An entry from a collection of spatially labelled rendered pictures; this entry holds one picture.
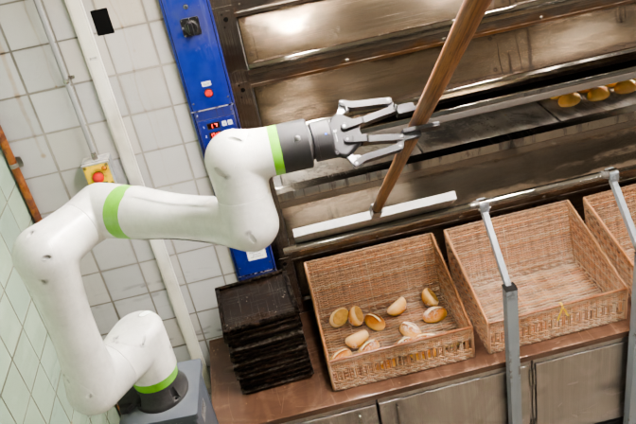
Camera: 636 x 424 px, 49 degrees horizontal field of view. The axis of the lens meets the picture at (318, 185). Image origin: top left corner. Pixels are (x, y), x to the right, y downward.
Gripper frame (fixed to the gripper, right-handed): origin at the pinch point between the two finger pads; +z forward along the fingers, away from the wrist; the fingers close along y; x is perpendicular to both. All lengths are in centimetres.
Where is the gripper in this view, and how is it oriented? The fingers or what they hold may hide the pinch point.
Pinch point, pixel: (417, 119)
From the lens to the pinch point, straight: 131.6
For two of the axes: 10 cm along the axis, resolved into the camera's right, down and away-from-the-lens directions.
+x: 0.1, -2.1, -9.8
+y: 2.2, 9.5, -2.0
